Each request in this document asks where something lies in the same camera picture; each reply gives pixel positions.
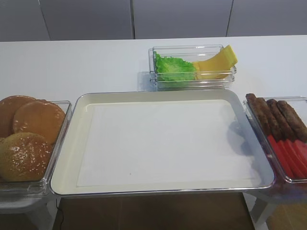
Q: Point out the brown bottom bun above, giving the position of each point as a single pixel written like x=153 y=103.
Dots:
x=40 y=117

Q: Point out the brown bun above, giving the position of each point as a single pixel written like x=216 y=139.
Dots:
x=8 y=107
x=40 y=117

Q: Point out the green lettuce leaf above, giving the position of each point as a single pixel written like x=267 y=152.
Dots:
x=173 y=69

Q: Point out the clear plastic lettuce cheese container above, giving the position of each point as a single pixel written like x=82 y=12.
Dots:
x=190 y=54

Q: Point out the white paper tray liner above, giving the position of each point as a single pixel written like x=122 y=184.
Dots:
x=165 y=142

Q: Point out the white metal serving tray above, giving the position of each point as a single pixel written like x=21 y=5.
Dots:
x=67 y=169

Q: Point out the yellow cheese slices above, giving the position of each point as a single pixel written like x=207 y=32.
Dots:
x=217 y=66

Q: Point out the brown meat patty left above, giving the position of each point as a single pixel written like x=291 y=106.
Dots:
x=265 y=117

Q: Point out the brown meat patty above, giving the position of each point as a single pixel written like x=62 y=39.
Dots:
x=265 y=117
x=284 y=127
x=293 y=120

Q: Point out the brown meat patty middle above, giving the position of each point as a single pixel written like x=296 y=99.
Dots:
x=284 y=127

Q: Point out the clear plastic bun container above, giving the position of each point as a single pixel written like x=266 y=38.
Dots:
x=39 y=188

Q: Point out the sesame top bun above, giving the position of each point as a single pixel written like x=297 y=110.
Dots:
x=24 y=157

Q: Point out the brown meat patty right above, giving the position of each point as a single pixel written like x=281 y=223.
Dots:
x=293 y=120

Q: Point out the red tomato slices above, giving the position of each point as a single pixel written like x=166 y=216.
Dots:
x=288 y=159

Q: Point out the brown bun behind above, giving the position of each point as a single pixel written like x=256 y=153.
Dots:
x=8 y=107

